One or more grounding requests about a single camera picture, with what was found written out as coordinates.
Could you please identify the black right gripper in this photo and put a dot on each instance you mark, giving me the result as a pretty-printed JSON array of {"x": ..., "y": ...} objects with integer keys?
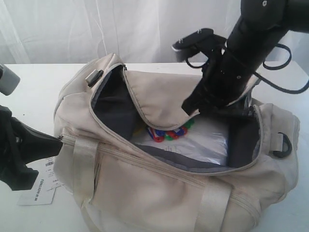
[{"x": 227, "y": 77}]

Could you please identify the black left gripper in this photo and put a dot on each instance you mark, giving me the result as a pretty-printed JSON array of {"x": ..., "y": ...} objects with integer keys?
[{"x": 31, "y": 145}]

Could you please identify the colourful key tag bunch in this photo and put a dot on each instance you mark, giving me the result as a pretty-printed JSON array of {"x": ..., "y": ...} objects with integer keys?
[{"x": 166, "y": 131}]

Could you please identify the cream duffel bag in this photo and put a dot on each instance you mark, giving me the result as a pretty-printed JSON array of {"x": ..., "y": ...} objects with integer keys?
[{"x": 121, "y": 186}]

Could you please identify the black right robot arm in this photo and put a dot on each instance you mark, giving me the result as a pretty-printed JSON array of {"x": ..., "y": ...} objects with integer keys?
[{"x": 262, "y": 24}]

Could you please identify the clear plastic packet in bag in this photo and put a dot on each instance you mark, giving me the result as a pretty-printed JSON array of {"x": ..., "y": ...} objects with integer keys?
[{"x": 206, "y": 141}]

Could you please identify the white barcode hang tag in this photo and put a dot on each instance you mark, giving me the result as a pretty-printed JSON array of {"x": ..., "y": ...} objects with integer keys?
[{"x": 47, "y": 175}]

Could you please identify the white brand hang tag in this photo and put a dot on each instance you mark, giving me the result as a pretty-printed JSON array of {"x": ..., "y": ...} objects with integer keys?
[{"x": 40, "y": 194}]

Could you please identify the white backdrop curtain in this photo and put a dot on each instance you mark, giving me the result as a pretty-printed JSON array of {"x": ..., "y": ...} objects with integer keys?
[{"x": 77, "y": 31}]

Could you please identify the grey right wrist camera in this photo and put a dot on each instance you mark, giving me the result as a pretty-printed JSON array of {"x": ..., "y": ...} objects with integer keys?
[{"x": 186, "y": 47}]

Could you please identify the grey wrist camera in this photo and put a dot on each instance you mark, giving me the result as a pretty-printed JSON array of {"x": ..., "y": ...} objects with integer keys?
[
  {"x": 186, "y": 47},
  {"x": 8, "y": 80}
]

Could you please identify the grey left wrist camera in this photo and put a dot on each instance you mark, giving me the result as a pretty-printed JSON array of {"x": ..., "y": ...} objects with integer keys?
[{"x": 8, "y": 80}]

